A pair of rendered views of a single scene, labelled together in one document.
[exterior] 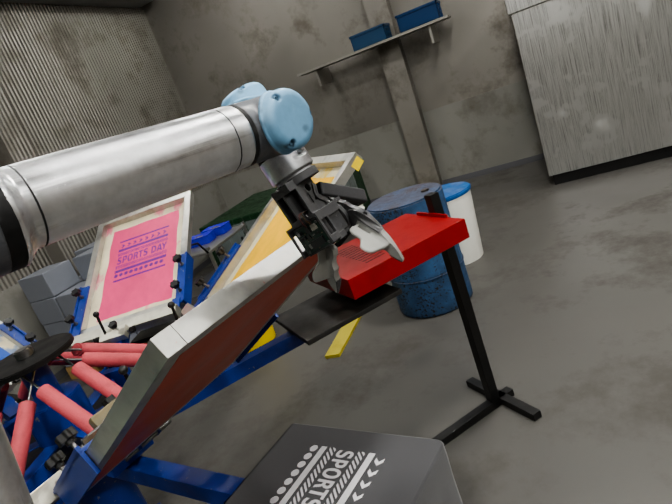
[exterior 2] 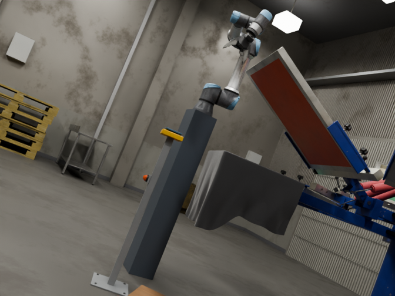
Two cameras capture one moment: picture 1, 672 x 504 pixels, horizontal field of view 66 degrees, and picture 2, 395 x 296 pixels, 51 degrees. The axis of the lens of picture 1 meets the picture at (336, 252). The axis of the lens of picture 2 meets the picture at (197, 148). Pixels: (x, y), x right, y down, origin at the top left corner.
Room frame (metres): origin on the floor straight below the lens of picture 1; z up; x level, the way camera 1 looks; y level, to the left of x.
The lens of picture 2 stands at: (2.39, -1.75, 0.75)
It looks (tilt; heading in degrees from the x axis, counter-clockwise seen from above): 4 degrees up; 133
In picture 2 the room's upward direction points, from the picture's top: 22 degrees clockwise
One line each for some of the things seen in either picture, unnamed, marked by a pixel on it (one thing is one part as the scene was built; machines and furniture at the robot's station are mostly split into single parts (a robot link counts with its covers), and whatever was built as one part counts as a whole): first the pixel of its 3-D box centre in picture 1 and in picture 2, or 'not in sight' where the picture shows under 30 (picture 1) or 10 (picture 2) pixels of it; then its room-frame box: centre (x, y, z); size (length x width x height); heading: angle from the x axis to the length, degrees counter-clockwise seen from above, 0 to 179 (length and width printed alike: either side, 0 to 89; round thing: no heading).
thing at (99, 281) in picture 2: not in sight; (141, 207); (0.61, -0.08, 0.48); 0.22 x 0.22 x 0.96; 52
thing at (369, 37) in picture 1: (371, 37); not in sight; (7.27, -1.42, 2.27); 0.49 x 0.36 x 0.19; 65
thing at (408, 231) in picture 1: (383, 251); not in sight; (2.24, -0.20, 1.06); 0.61 x 0.46 x 0.12; 112
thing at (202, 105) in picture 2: not in sight; (204, 107); (0.36, 0.35, 1.25); 0.15 x 0.15 x 0.10
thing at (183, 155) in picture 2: not in sight; (170, 192); (0.36, 0.35, 0.60); 0.18 x 0.18 x 1.20; 65
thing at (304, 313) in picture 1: (247, 361); not in sight; (1.96, 0.49, 0.91); 1.34 x 0.41 x 0.08; 112
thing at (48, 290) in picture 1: (108, 300); not in sight; (5.49, 2.48, 0.58); 1.12 x 0.75 x 1.15; 155
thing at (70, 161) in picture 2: not in sight; (81, 152); (-4.29, 2.58, 0.42); 1.64 x 0.62 x 0.85; 155
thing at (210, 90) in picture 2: not in sight; (211, 93); (0.37, 0.36, 1.37); 0.13 x 0.12 x 0.14; 43
